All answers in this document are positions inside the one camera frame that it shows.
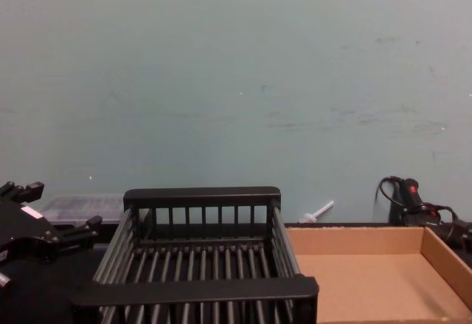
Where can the small white plastic piece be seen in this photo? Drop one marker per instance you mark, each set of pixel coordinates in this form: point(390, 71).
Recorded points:
point(318, 210)

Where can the plain pale wall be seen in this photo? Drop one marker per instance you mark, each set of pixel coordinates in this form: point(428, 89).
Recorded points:
point(236, 80)

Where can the shallow brown cardboard tray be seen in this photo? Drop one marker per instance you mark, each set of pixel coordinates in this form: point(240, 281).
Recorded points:
point(365, 283)

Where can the black rack with steel bars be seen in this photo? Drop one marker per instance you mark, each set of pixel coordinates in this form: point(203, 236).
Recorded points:
point(191, 294)

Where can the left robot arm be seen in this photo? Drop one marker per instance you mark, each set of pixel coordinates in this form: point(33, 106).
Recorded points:
point(22, 298)

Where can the clear plastic case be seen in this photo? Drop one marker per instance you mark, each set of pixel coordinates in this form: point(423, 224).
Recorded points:
point(85, 207)

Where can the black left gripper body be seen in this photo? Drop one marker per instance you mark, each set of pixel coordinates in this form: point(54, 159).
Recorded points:
point(26, 231)

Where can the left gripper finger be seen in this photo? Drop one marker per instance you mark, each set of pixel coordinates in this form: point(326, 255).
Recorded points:
point(26, 192)
point(79, 232)

